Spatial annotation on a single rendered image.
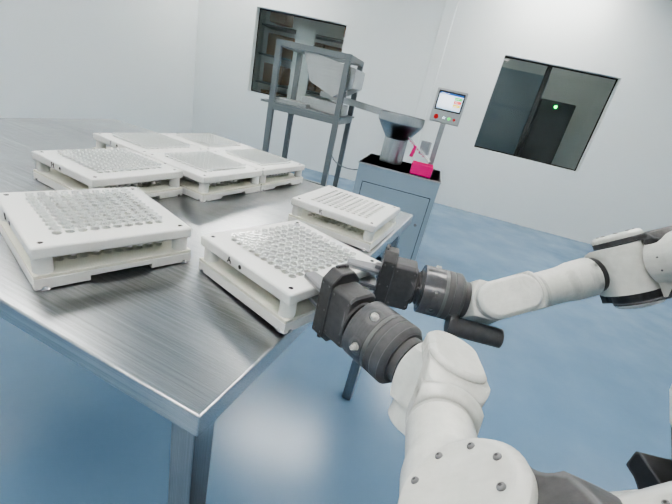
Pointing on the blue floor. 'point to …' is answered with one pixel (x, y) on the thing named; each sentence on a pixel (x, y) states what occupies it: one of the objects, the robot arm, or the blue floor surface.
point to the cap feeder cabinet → (400, 196)
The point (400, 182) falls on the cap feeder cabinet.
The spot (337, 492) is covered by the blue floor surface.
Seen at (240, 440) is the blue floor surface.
